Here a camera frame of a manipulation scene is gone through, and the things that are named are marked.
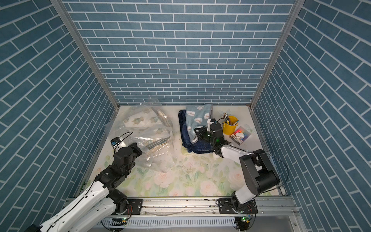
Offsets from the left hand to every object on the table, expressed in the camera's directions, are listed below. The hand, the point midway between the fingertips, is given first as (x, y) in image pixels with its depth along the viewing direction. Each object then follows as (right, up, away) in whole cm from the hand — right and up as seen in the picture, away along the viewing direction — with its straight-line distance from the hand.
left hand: (141, 142), depth 79 cm
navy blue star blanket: (+34, -5, +10) cm, 35 cm away
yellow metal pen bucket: (+53, +6, +17) cm, 56 cm away
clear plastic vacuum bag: (+6, -8, +15) cm, 18 cm away
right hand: (+30, +6, +9) cm, 31 cm away
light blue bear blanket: (+32, +15, +24) cm, 42 cm away
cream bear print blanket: (-4, +13, +23) cm, 27 cm away
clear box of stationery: (+61, +2, +20) cm, 65 cm away
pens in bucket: (+50, +14, +13) cm, 53 cm away
